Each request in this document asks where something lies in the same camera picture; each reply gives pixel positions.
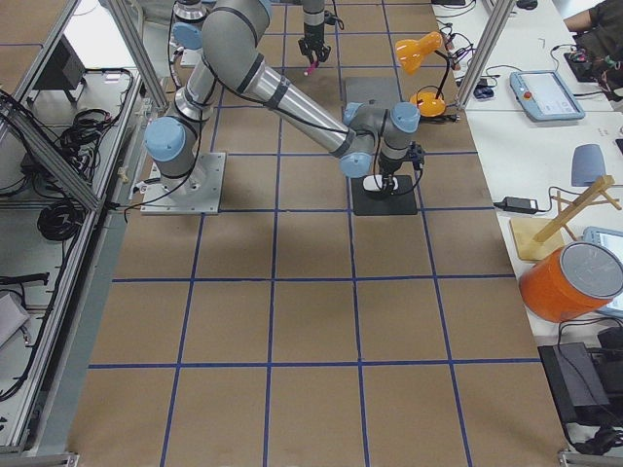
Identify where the white computer mouse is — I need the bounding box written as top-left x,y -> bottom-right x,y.
362,174 -> 382,193

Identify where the black mousepad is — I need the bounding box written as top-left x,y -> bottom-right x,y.
349,175 -> 419,216

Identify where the orange desk lamp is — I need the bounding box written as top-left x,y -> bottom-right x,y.
393,31 -> 448,119

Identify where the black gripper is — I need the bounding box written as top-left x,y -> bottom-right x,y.
298,29 -> 330,64
378,154 -> 402,194

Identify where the orange cylinder container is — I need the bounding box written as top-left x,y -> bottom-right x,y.
519,241 -> 622,323

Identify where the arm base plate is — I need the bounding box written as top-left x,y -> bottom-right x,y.
140,152 -> 227,215

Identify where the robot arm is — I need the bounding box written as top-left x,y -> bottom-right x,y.
294,0 -> 344,69
145,1 -> 421,197

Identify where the pink highlighter pen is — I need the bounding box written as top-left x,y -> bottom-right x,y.
303,62 -> 317,77

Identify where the black power adapter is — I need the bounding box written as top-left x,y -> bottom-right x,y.
498,197 -> 538,214

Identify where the wooden stand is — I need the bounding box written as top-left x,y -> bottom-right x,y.
510,175 -> 622,262

